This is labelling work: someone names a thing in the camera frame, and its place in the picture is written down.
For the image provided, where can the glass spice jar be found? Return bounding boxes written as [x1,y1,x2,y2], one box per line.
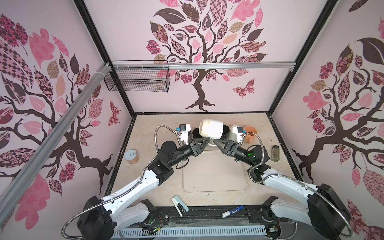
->
[271,145,281,163]

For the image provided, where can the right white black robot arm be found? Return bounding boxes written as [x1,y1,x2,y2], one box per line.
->
[214,139,354,240]

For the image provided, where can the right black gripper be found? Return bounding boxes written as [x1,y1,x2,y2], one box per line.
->
[215,140,255,169]

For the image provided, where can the cream beige mug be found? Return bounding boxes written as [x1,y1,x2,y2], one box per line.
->
[199,119,224,147]

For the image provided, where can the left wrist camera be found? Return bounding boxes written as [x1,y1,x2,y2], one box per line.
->
[176,124,191,146]

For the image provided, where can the horizontal aluminium rail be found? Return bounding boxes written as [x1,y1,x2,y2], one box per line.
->
[113,61,296,70]

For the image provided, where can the black base frame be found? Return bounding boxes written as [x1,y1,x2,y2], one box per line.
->
[122,202,288,238]

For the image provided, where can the translucent plastic tray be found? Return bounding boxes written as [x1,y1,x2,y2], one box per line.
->
[183,150,248,193]

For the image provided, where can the peach orange mug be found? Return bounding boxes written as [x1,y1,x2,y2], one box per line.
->
[244,126,257,144]

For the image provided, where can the orange tin can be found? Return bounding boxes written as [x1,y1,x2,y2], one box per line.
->
[124,150,139,165]

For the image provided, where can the black wire basket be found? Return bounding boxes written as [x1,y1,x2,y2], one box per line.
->
[104,60,171,93]

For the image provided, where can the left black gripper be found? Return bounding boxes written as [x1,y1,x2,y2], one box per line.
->
[168,137,211,167]

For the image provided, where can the white slotted cable duct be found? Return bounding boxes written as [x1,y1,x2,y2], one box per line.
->
[112,226,267,240]

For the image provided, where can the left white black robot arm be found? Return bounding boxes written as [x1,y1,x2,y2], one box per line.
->
[61,129,211,240]

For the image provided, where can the white teal stapler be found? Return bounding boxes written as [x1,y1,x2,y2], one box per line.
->
[171,196,189,217]

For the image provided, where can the blue white marker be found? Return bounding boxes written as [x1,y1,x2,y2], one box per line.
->
[221,206,245,219]

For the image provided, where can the diagonal aluminium rail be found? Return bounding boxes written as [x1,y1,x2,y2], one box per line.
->
[1,63,111,224]

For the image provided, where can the white ribbed-bottom mug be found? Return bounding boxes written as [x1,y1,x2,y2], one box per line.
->
[229,125,238,141]

